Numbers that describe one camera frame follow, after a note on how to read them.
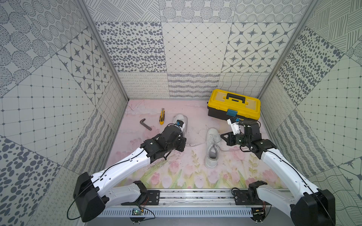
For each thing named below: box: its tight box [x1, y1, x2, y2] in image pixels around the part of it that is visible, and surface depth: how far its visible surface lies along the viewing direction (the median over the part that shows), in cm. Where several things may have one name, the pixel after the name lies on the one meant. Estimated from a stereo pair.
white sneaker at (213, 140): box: [204, 127, 222, 169], surface depth 85 cm
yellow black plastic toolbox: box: [207, 88, 262, 121], surface depth 98 cm
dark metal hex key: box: [139, 118, 153, 131], surface depth 106 cm
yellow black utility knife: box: [159, 107, 165, 125], surface depth 109 cm
